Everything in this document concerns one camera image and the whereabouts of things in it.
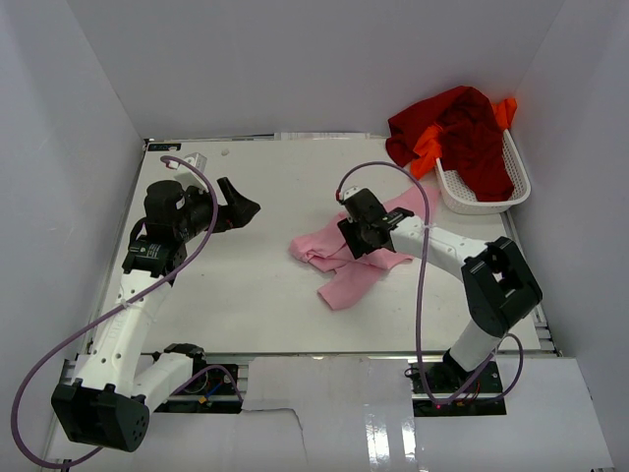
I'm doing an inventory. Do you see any pink t shirt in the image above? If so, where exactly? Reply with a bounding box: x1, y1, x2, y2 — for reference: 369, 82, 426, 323
289, 211, 413, 311

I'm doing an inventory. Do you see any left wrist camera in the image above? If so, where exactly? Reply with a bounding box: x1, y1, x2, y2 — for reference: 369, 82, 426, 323
166, 152, 207, 191

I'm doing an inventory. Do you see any black label sticker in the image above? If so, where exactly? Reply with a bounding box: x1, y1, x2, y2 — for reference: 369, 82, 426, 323
146, 143, 182, 152

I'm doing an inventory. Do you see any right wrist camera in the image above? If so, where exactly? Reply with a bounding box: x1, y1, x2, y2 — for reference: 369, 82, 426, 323
335, 186, 363, 206

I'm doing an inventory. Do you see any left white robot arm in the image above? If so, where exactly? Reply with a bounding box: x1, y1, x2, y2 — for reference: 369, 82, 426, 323
51, 177, 260, 452

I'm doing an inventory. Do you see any white plastic basket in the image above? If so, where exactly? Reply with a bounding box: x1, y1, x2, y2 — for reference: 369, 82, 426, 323
432, 128, 533, 215

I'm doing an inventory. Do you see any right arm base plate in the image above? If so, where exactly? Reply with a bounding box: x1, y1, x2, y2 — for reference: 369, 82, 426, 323
404, 361, 507, 418

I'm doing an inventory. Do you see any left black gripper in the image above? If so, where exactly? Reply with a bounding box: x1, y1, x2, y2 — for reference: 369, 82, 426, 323
175, 177, 260, 242

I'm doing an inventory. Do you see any dark red t shirt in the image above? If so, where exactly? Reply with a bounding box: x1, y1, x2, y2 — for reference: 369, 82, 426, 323
385, 86, 514, 202

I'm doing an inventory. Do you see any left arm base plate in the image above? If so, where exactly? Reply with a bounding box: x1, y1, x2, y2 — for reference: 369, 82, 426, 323
158, 364, 245, 414

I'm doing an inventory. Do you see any orange t shirt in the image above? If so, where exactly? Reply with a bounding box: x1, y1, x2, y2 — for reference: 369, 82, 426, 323
410, 97, 518, 179

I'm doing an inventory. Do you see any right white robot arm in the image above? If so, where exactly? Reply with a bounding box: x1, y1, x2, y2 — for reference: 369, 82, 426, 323
337, 188, 543, 392

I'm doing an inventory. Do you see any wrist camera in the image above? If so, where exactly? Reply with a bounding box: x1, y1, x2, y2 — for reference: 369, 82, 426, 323
335, 186, 363, 206
166, 152, 207, 191

